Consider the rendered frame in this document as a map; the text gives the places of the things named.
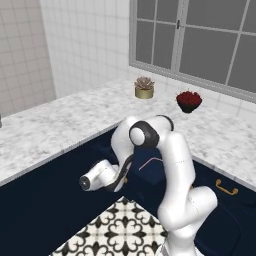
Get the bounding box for open navy drawer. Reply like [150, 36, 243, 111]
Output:
[125, 145, 168, 186]

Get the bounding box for succulent in gold pot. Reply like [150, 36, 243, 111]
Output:
[133, 76, 156, 100]

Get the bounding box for red flowers in black pot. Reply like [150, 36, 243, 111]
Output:
[175, 89, 203, 114]

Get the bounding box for navy base cabinet run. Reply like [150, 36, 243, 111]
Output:
[0, 125, 128, 256]

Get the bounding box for grey framed window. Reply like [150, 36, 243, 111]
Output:
[128, 0, 256, 102]

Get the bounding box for navy cabinet front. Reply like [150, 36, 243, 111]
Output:
[191, 156, 256, 256]

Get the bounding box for gold cabinet handle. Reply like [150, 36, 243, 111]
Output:
[214, 178, 239, 196]

